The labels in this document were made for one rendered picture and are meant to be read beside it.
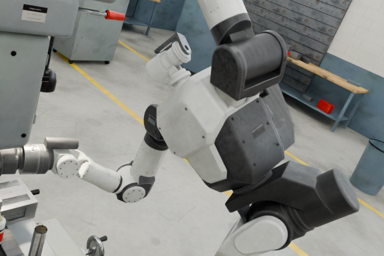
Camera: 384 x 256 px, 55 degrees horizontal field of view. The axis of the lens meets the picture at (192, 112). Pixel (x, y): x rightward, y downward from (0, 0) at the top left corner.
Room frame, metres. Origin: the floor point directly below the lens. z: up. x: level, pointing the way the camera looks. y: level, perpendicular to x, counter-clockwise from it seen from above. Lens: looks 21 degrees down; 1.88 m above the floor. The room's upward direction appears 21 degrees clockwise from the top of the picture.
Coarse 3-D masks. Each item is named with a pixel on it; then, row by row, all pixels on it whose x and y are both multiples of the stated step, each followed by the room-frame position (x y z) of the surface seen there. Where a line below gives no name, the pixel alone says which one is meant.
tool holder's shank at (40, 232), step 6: (36, 228) 0.55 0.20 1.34; (42, 228) 0.55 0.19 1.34; (36, 234) 0.54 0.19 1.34; (42, 234) 0.54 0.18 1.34; (36, 240) 0.54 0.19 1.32; (42, 240) 0.54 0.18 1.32; (30, 246) 0.54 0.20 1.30; (36, 246) 0.54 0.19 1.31; (42, 246) 0.55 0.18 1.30; (30, 252) 0.54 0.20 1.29; (36, 252) 0.54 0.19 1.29
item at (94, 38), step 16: (80, 0) 5.01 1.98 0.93; (128, 0) 5.63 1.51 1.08; (192, 0) 6.96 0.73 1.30; (80, 16) 4.97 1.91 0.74; (96, 16) 5.19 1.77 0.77; (192, 16) 6.93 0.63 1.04; (80, 32) 5.01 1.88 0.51; (96, 32) 5.25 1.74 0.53; (112, 32) 5.50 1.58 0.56; (176, 32) 6.98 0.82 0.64; (192, 32) 6.90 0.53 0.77; (208, 32) 6.82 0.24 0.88; (64, 48) 5.06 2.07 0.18; (80, 48) 5.07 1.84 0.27; (96, 48) 5.31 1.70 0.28; (112, 48) 5.58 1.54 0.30; (192, 48) 6.87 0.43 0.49; (208, 48) 6.79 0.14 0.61; (192, 64) 6.84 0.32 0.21; (208, 64) 6.76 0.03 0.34
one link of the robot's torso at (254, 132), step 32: (192, 96) 0.81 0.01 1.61; (224, 96) 0.82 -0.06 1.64; (256, 96) 0.88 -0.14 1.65; (160, 128) 0.91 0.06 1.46; (192, 128) 0.81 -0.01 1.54; (224, 128) 0.80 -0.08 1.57; (256, 128) 0.85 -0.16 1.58; (288, 128) 0.93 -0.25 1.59; (192, 160) 0.86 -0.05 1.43; (224, 160) 0.79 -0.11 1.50; (256, 160) 0.81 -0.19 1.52
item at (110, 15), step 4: (80, 8) 0.85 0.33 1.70; (84, 8) 0.87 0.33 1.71; (80, 12) 0.86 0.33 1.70; (84, 12) 0.86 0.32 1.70; (88, 12) 0.87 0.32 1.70; (92, 12) 0.88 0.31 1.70; (96, 12) 0.89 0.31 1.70; (100, 12) 0.90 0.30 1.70; (104, 12) 0.91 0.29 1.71; (108, 12) 0.92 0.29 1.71; (112, 12) 0.92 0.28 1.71; (116, 12) 0.94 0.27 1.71; (104, 16) 0.91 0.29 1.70; (108, 16) 0.91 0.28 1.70; (112, 16) 0.92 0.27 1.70; (116, 16) 0.93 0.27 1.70; (120, 16) 0.94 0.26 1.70; (124, 16) 0.95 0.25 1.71; (116, 20) 0.94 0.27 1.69; (120, 20) 0.95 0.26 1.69
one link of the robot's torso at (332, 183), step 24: (288, 168) 0.86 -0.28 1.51; (312, 168) 0.89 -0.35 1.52; (336, 168) 0.85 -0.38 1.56; (240, 192) 0.83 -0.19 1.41; (264, 192) 0.80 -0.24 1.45; (288, 192) 0.79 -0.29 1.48; (312, 192) 0.78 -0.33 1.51; (336, 192) 0.77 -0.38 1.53; (312, 216) 0.77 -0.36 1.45; (336, 216) 0.77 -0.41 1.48
